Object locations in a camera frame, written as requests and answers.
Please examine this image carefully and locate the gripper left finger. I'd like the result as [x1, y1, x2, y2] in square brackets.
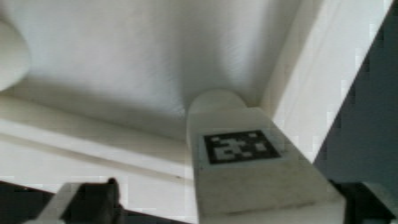
[23, 178, 124, 224]

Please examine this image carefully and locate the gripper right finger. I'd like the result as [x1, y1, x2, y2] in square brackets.
[332, 181, 398, 224]

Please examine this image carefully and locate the white table leg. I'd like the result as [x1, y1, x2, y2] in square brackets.
[186, 90, 346, 224]

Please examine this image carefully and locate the white square tabletop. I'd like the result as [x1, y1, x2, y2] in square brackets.
[0, 0, 394, 224]

